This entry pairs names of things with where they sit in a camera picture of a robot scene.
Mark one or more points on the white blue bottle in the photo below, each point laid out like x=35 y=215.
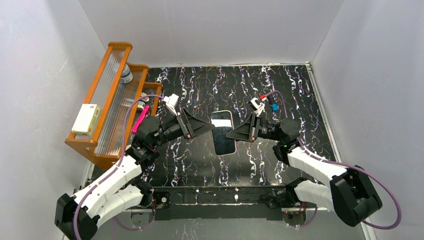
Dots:
x=126 y=75

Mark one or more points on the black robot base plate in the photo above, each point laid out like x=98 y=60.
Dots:
x=222 y=202

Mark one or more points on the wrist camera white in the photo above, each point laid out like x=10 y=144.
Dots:
x=170 y=103
x=258 y=106

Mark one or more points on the beige phone case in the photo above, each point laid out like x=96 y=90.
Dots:
x=223 y=124

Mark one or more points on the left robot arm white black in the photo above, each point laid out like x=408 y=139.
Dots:
x=79 y=216

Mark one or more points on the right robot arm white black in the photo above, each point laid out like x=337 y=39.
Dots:
x=347 y=191

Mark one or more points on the blue black marker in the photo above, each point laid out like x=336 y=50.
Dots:
x=274 y=105

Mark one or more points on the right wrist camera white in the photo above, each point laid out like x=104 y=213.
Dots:
x=258 y=106

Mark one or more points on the white red box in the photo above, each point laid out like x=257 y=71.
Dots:
x=86 y=119

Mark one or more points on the orange wooden shelf rack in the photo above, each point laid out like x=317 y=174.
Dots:
x=114 y=98

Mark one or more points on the small pink white item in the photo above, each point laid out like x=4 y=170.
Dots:
x=144 y=96

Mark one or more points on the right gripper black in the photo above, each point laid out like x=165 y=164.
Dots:
x=255 y=127

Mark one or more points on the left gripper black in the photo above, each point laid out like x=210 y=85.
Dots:
x=185 y=125

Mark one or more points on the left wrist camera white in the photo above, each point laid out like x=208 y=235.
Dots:
x=170 y=103

